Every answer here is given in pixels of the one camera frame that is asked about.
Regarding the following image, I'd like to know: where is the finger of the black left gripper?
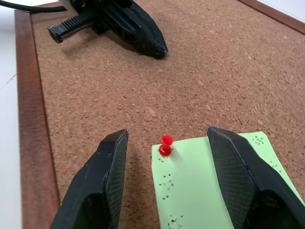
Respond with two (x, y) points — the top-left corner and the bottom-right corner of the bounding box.
(130, 0), (168, 53)
(102, 7), (167, 59)

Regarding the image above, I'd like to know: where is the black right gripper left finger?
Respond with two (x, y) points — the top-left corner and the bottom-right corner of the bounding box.
(49, 129), (130, 229)

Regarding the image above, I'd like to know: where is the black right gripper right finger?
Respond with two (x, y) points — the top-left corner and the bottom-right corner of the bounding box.
(206, 126), (305, 229)

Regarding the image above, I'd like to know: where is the green paper note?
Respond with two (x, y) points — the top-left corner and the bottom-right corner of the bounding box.
(151, 131), (305, 229)

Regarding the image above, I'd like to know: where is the red pushpin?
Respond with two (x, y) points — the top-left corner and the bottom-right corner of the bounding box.
(158, 135), (174, 157)

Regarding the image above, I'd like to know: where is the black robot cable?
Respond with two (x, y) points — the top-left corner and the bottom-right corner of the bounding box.
(0, 0), (67, 13)

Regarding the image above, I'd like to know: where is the cork board with wooden frame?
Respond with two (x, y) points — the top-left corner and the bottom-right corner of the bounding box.
(14, 0), (305, 229)

